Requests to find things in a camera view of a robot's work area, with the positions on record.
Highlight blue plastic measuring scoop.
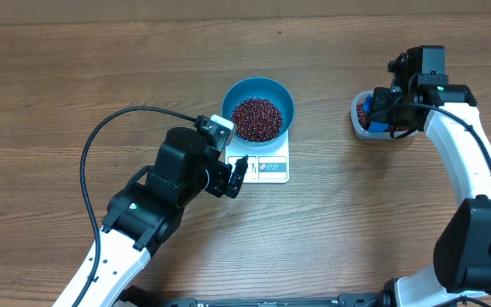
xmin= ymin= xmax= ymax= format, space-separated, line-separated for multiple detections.
xmin=358 ymin=96 xmax=390 ymax=132

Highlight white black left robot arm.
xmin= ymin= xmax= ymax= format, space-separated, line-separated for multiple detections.
xmin=55 ymin=123 xmax=247 ymax=306

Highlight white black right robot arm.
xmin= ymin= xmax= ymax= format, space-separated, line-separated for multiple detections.
xmin=353 ymin=45 xmax=491 ymax=306

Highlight white digital kitchen scale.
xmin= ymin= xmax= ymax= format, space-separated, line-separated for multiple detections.
xmin=225 ymin=130 xmax=290 ymax=184

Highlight red beans in bowl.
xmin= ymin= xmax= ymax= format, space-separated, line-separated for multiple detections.
xmin=231 ymin=97 xmax=283 ymax=142

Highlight teal metal bowl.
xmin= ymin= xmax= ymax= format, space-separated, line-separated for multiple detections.
xmin=222 ymin=77 xmax=295 ymax=138

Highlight clear plastic container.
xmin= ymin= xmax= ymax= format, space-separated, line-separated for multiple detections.
xmin=350 ymin=90 xmax=419 ymax=141

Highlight red adzuki beans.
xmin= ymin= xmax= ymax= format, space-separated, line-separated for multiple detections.
xmin=356 ymin=102 xmax=408 ymax=132

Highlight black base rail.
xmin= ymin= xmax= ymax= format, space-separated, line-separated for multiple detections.
xmin=113 ymin=286 xmax=391 ymax=307

